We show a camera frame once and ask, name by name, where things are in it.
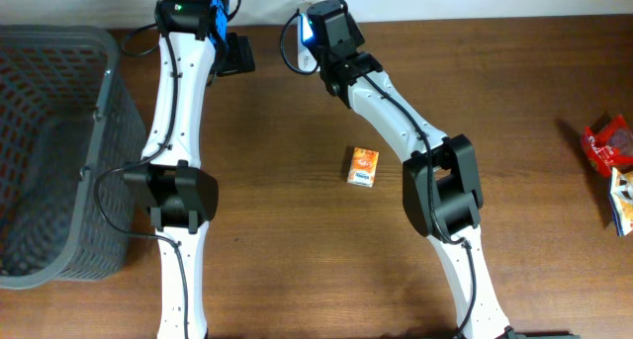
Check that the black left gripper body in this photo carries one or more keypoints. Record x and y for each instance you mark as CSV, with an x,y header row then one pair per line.
x,y
234,56

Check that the orange tissue pack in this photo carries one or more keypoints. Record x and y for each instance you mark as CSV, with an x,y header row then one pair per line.
x,y
363,167

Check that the red snack packet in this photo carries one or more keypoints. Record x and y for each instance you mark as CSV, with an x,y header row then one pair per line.
x,y
610,147

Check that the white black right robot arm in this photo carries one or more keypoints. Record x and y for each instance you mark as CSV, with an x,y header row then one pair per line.
x,y
442,193

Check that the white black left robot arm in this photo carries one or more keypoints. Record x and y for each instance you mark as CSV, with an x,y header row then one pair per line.
x,y
181,199

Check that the white barcode scanner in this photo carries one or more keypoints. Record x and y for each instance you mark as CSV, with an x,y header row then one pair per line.
x,y
306,61

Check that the grey plastic mesh basket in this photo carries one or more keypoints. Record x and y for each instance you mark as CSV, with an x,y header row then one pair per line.
x,y
67,120

